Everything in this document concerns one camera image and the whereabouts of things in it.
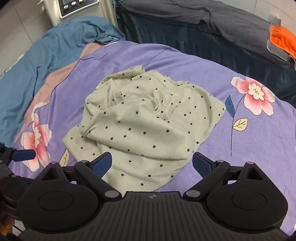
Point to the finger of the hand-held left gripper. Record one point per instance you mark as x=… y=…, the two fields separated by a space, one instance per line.
x=24 y=155

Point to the dark navy garment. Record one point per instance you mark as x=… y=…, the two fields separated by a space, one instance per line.
x=219 y=20

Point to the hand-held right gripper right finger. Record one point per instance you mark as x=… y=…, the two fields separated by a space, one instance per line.
x=200 y=164

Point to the cream polka dot garment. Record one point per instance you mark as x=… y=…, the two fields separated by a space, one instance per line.
x=143 y=120

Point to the blue garment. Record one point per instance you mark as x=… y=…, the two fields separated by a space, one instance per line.
x=34 y=64

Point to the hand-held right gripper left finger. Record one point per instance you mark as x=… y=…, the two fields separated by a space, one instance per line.
x=103 y=164

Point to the grey folded cloth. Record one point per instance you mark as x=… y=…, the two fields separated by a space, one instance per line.
x=275 y=49

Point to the orange cloth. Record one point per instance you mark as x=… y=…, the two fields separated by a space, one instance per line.
x=284 y=40

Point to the purple garment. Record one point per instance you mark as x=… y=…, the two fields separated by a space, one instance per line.
x=185 y=64

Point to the white appliance with dials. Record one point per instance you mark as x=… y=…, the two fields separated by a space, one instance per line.
x=69 y=9

